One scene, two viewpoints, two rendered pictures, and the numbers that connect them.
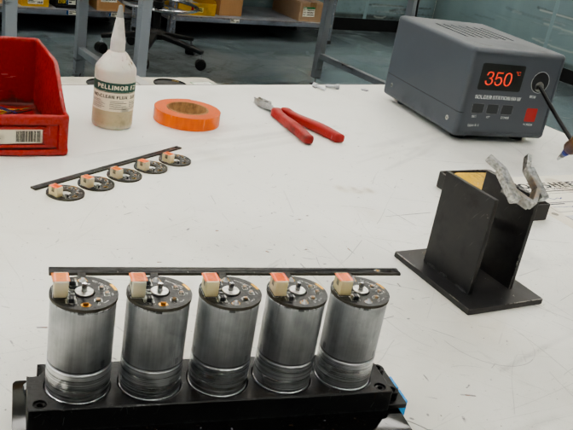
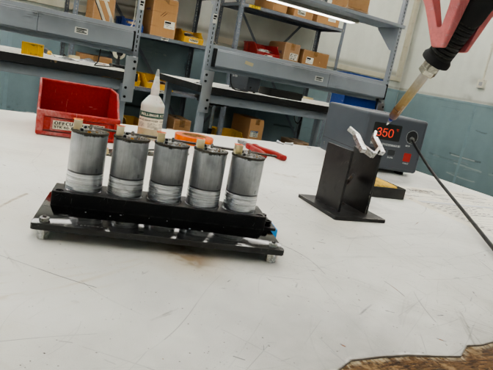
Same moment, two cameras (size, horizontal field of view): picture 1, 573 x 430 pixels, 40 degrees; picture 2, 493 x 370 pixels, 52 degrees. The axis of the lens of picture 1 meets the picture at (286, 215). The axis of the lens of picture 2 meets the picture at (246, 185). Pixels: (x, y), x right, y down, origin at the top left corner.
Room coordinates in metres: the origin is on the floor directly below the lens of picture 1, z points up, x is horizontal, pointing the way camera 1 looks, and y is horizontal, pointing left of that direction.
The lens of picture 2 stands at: (-0.07, -0.08, 0.87)
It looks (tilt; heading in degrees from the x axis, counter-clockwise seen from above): 12 degrees down; 7
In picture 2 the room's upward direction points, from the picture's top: 11 degrees clockwise
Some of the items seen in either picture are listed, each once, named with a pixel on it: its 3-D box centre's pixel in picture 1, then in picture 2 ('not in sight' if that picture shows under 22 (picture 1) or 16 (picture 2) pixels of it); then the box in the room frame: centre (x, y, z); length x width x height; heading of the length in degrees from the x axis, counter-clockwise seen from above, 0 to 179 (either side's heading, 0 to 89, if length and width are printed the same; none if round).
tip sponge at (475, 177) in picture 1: (492, 194); (370, 184); (0.61, -0.16, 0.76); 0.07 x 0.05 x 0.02; 32
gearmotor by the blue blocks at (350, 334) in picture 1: (349, 340); (242, 186); (0.29, -0.04, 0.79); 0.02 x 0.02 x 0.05
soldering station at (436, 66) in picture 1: (468, 78); (370, 137); (0.86, -0.17, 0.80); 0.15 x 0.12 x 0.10; 26
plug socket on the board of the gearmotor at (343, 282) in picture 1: (344, 283); (239, 149); (0.29, -0.03, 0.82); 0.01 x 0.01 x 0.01; 21
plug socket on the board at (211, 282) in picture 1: (212, 284); (162, 136); (0.27, 0.02, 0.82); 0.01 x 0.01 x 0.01; 21
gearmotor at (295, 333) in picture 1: (287, 342); (205, 181); (0.28, -0.01, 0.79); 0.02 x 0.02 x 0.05
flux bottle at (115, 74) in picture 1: (116, 66); (152, 104); (0.63, 0.16, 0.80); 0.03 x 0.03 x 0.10
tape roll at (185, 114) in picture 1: (187, 114); (194, 139); (0.68, 0.10, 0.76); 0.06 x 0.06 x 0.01
